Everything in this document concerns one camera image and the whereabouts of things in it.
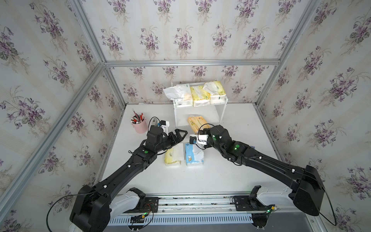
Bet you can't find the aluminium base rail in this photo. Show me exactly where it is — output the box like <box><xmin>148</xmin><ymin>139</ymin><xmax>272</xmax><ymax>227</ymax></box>
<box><xmin>78</xmin><ymin>192</ymin><xmax>314</xmax><ymax>227</ymax></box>

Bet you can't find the pink metal pen bucket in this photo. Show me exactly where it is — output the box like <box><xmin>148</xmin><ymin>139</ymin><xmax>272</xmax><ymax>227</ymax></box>
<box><xmin>131</xmin><ymin>114</ymin><xmax>148</xmax><ymax>134</ymax></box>

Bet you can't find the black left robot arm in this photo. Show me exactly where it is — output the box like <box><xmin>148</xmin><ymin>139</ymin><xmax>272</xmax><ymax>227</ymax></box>
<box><xmin>70</xmin><ymin>126</ymin><xmax>188</xmax><ymax>232</ymax></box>

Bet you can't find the red pencil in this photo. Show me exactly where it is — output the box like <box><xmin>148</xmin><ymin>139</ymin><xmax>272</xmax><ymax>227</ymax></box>
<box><xmin>132</xmin><ymin>109</ymin><xmax>140</xmax><ymax>119</ymax></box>

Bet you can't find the blue tissue pack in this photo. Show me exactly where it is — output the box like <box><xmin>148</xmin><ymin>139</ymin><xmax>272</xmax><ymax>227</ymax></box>
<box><xmin>185</xmin><ymin>143</ymin><xmax>204</xmax><ymax>166</ymax></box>

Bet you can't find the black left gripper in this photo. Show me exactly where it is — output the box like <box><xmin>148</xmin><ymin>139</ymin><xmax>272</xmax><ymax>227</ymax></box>
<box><xmin>153</xmin><ymin>130</ymin><xmax>187</xmax><ymax>154</ymax></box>

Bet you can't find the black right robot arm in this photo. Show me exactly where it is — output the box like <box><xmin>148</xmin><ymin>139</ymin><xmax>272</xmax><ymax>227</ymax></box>
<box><xmin>189</xmin><ymin>125</ymin><xmax>326</xmax><ymax>216</ymax></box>

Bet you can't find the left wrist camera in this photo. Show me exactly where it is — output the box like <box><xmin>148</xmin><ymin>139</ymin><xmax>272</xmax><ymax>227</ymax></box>
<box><xmin>158</xmin><ymin>120</ymin><xmax>170</xmax><ymax>134</ymax></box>

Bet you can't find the white green tissue pack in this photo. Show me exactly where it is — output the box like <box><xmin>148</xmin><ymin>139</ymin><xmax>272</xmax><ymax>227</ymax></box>
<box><xmin>163</xmin><ymin>84</ymin><xmax>193</xmax><ymax>108</ymax></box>

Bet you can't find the orange tissue pack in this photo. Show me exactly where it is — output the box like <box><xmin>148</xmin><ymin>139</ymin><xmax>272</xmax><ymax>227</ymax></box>
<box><xmin>187</xmin><ymin>116</ymin><xmax>211</xmax><ymax>133</ymax></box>

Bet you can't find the white wire shelf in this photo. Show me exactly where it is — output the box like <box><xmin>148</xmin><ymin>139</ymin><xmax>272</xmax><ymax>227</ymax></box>
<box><xmin>173</xmin><ymin>96</ymin><xmax>229</xmax><ymax>128</ymax></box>

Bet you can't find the pale yellow tissue pack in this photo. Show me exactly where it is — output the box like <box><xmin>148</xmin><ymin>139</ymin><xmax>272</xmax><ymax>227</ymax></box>
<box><xmin>164</xmin><ymin>143</ymin><xmax>185</xmax><ymax>166</ymax></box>

